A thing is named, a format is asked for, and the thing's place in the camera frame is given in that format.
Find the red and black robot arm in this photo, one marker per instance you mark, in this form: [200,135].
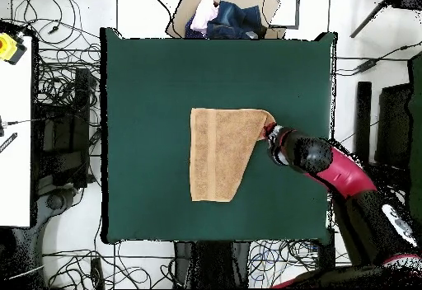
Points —
[343,174]

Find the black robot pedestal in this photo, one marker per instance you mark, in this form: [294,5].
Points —
[211,263]

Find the black striped tool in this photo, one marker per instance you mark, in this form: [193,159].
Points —
[8,142]

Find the yellow emergency stop button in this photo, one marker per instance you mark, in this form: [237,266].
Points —
[7,47]

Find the black rectangular box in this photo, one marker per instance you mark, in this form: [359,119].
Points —
[326,253]

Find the green cloth-covered table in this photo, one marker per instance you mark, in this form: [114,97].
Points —
[417,122]

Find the white side table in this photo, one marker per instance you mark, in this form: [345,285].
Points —
[15,138]

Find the black power strip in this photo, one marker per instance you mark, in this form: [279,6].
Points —
[97,272]

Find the black tripod stand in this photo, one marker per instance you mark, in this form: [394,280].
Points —
[410,0]

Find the purple dotted garment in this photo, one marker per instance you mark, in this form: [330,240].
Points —
[193,33]

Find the pale pink garment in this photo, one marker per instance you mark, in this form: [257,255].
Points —
[204,13]

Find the tan terry towel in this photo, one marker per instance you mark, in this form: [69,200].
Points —
[221,155]

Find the round black base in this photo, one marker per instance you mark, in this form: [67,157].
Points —
[55,201]

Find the blue jeans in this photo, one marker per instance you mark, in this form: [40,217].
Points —
[237,19]

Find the dark green table cloth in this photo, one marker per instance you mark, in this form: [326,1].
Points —
[148,89]

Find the black metal stand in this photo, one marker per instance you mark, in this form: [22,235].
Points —
[364,112]
[80,122]

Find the cardboard box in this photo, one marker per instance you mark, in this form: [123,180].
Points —
[183,13]

